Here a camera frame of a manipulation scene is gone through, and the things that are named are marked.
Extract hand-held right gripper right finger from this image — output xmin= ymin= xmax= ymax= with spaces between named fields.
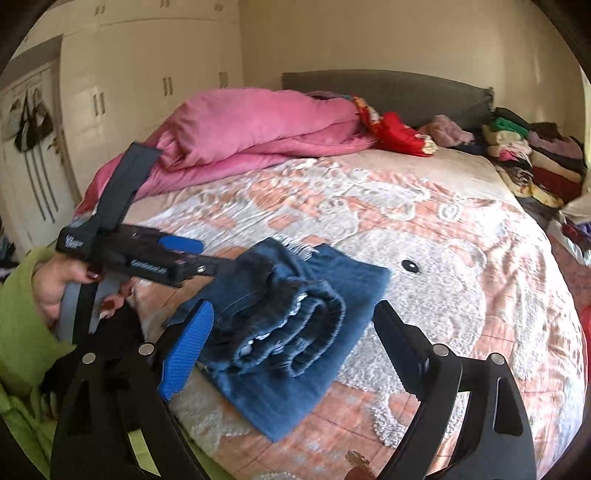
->
xmin=372 ymin=299 xmax=539 ymax=480

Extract peach and white printed blanket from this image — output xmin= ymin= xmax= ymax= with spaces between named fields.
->
xmin=74 ymin=157 xmax=587 ymax=480

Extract grey bed headboard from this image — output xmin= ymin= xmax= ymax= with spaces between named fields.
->
xmin=281 ymin=70 xmax=496 ymax=134

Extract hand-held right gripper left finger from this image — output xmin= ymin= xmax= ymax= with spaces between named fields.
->
xmin=50 ymin=299 xmax=215 ymax=480

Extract mauve fluffy cloth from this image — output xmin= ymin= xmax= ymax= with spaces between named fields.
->
xmin=418 ymin=114 xmax=476 ymax=148

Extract purple cloth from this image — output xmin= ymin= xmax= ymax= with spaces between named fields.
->
xmin=566 ymin=222 xmax=591 ymax=252

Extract dark hanging bag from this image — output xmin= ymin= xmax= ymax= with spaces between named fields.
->
xmin=11 ymin=90 xmax=58 ymax=222

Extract cream wardrobe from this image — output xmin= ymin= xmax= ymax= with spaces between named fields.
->
xmin=60 ymin=0 xmax=245 ymax=204

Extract pile of folded clothes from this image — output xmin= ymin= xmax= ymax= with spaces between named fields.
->
xmin=480 ymin=106 xmax=591 ymax=208

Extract pink duvet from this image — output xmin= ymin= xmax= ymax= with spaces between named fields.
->
xmin=74 ymin=88 xmax=389 ymax=217

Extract blue denim pants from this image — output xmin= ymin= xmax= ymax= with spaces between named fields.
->
xmin=161 ymin=237 xmax=393 ymax=443

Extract red patterned cloth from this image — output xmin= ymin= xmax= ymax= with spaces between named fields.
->
xmin=353 ymin=95 xmax=435 ymax=158

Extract person's left hand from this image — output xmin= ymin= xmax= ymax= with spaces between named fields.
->
xmin=32 ymin=256 xmax=136 ymax=324

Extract cream bed sheet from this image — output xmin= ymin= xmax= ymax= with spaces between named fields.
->
xmin=295 ymin=143 xmax=518 ymax=204

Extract white door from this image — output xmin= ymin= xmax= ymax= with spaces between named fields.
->
xmin=0 ymin=60 xmax=79 ymax=259

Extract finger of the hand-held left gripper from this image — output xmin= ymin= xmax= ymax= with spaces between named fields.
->
xmin=156 ymin=233 xmax=205 ymax=254
xmin=201 ymin=257 xmax=247 ymax=279

